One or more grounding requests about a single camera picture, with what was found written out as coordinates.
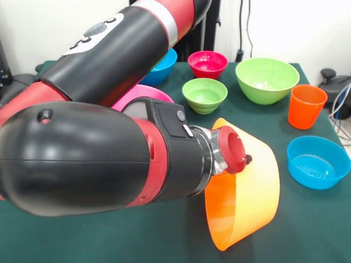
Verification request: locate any black device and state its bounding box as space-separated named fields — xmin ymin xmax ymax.
xmin=0 ymin=41 xmax=13 ymax=85

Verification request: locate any tangle of floor cables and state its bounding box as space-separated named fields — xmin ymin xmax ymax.
xmin=327 ymin=82 xmax=351 ymax=148

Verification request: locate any large blue bowl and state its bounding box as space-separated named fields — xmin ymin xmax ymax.
xmin=138 ymin=48 xmax=178 ymax=86

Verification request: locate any dark green table cloth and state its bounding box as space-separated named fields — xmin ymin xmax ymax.
xmin=0 ymin=60 xmax=351 ymax=263

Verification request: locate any small green bowl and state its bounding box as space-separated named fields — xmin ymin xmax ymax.
xmin=182 ymin=78 xmax=228 ymax=115

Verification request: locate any thick black cable with plug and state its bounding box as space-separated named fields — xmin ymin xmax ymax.
xmin=235 ymin=0 xmax=245 ymax=62

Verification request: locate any large pink bowl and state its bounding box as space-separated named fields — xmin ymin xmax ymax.
xmin=111 ymin=84 xmax=175 ymax=112

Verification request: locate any large orange bowl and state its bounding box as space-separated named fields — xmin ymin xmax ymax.
xmin=204 ymin=117 xmax=281 ymax=251

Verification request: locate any large green bowl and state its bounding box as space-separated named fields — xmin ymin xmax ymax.
xmin=235 ymin=56 xmax=301 ymax=105

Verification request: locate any small shallow blue bowl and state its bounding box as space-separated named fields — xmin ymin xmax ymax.
xmin=286 ymin=136 xmax=351 ymax=191

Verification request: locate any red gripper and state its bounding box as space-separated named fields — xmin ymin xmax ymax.
xmin=216 ymin=125 xmax=253 ymax=175

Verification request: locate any thin black cable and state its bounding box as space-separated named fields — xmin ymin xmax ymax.
xmin=246 ymin=0 xmax=253 ymax=54

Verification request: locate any small crimson bowl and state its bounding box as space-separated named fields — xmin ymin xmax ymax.
xmin=188 ymin=50 xmax=229 ymax=80

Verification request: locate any orange cup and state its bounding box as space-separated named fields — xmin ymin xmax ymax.
xmin=287 ymin=84 xmax=329 ymax=130

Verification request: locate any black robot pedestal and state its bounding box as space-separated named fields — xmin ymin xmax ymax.
xmin=178 ymin=0 xmax=222 ymax=55

